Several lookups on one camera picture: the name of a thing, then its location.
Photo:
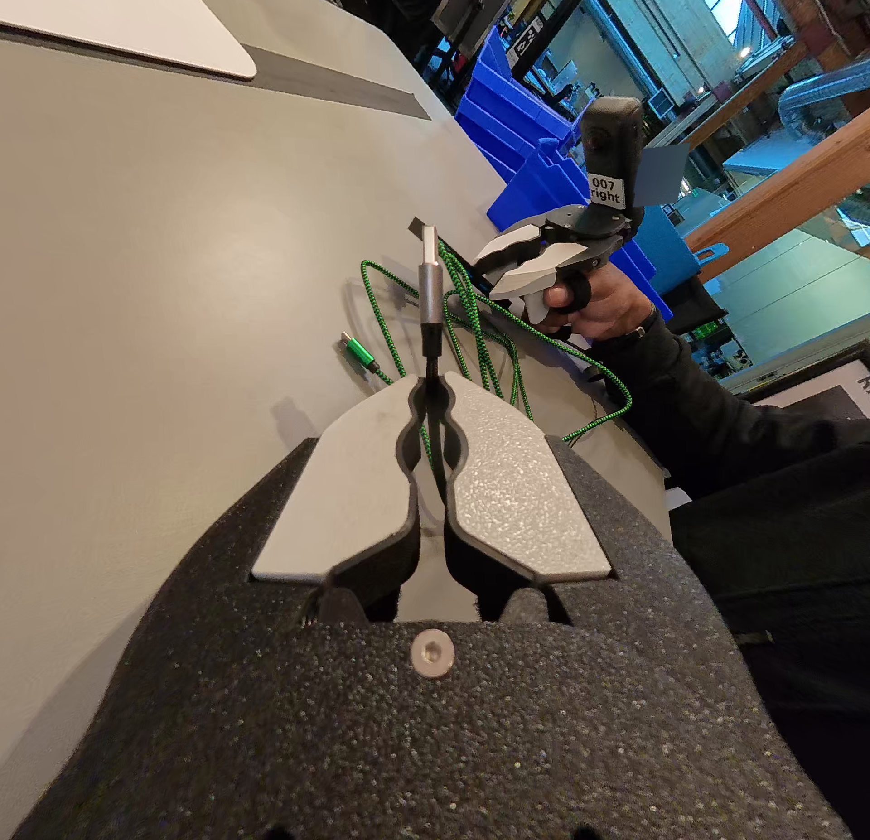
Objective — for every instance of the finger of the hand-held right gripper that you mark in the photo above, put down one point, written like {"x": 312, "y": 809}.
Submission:
{"x": 513, "y": 243}
{"x": 537, "y": 272}

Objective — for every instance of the wooden beam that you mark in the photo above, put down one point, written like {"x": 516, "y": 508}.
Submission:
{"x": 781, "y": 187}

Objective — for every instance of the white desk mat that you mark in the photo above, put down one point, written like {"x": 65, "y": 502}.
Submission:
{"x": 136, "y": 11}

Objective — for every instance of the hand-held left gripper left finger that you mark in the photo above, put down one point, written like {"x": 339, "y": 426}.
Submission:
{"x": 340, "y": 493}

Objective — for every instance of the person's right hand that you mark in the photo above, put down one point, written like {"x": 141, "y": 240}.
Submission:
{"x": 612, "y": 303}

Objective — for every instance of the person's dark clothed body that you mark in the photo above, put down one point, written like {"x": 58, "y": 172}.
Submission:
{"x": 781, "y": 582}

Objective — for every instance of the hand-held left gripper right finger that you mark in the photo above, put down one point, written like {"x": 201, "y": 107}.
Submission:
{"x": 523, "y": 500}

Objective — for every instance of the stack of blue plastic bins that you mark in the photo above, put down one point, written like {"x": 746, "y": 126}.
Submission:
{"x": 523, "y": 126}

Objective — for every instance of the dark wrist band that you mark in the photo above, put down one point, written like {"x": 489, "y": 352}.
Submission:
{"x": 644, "y": 323}

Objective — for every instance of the person's right forearm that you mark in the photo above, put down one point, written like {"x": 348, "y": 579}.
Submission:
{"x": 713, "y": 405}

